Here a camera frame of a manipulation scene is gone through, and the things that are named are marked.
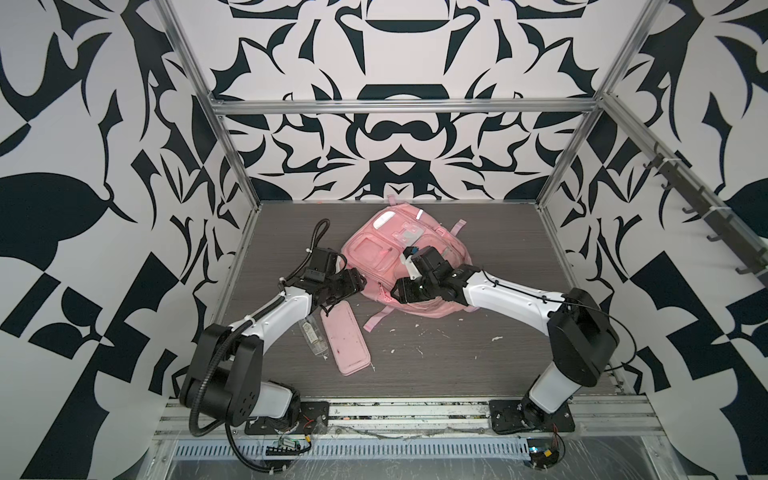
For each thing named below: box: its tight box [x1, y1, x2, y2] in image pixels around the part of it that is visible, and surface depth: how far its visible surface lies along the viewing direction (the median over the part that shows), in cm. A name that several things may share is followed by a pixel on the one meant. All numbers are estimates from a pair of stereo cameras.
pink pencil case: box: [320, 300, 371, 376], surface depth 86 cm
